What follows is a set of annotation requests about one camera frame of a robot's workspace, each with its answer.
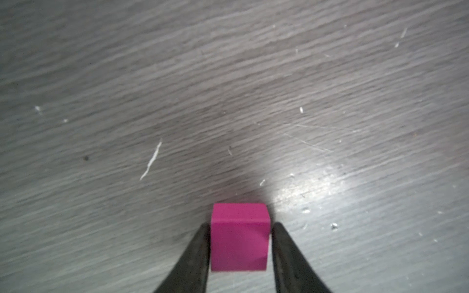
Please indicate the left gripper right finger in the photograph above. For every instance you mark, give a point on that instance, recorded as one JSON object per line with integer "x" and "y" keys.
{"x": 292, "y": 272}

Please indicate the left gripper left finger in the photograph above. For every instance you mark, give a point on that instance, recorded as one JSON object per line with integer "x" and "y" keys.
{"x": 190, "y": 273}

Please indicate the magenta cube block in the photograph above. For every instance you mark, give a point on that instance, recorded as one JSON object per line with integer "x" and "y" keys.
{"x": 239, "y": 237}

